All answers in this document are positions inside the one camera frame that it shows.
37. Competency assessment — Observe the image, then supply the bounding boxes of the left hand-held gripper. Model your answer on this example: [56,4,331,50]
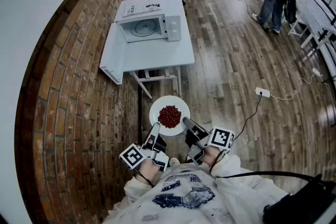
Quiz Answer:
[119,122,170,173]

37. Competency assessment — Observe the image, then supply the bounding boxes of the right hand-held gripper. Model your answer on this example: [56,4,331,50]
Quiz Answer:
[182,116,235,166]

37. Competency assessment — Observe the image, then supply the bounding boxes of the pile of red beans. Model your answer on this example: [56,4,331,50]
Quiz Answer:
[157,104,182,129]

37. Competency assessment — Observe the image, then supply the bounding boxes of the white round plate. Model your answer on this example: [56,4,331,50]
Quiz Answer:
[149,95,191,137]

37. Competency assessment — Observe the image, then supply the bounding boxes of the white microwave oven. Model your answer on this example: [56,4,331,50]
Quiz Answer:
[99,0,182,85]

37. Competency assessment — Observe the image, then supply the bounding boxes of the person's left forearm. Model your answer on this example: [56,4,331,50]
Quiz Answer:
[123,161,165,202]

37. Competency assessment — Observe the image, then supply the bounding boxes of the person's right forearm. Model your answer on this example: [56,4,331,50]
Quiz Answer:
[203,149,254,188]

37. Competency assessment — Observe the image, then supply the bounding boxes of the person's white printed shirt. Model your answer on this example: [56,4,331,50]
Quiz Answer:
[102,156,289,224]

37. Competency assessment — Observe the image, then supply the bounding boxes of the large white power strip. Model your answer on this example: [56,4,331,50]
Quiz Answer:
[255,87,271,98]

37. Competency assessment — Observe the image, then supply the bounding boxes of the white table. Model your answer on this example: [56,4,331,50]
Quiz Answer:
[122,0,196,100]

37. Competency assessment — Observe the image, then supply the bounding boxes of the white paperback book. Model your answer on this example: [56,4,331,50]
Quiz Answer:
[122,2,161,18]

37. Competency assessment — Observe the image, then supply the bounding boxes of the black bag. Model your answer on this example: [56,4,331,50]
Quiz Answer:
[262,173,336,224]

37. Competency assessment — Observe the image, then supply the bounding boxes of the long white desk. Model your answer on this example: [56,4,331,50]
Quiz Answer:
[288,0,336,79]

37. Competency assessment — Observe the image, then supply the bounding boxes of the thick black cable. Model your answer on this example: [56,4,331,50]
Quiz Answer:
[215,170,318,182]

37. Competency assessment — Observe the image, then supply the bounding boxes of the thin black plug cable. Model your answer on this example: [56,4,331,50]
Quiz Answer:
[209,91,264,174]

